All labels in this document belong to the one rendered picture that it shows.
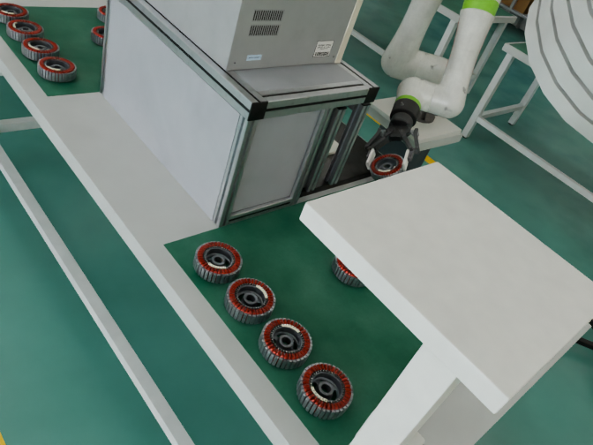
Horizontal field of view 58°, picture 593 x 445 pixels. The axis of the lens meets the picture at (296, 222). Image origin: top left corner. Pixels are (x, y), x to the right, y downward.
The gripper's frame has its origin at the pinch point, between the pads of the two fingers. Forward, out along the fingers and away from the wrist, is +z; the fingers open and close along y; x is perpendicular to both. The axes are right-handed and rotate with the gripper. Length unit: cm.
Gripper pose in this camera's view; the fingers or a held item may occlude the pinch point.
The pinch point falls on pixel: (386, 162)
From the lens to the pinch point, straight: 173.1
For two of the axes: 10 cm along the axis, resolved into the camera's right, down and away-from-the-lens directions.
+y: -8.9, -0.9, 4.5
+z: -3.5, 7.8, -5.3
